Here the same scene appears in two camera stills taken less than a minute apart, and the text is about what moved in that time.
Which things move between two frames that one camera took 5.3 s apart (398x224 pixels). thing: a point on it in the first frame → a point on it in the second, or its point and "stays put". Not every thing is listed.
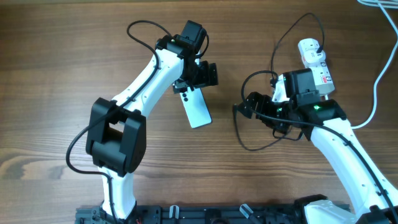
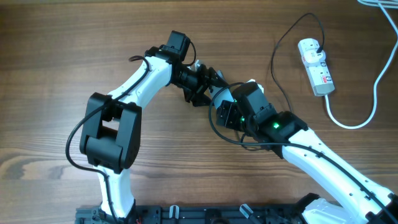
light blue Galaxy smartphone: x=196 y=107 → x=226 y=94
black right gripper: x=265 y=101 → x=228 y=110
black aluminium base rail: x=223 y=214 stays put
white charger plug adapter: x=311 y=56 stays put
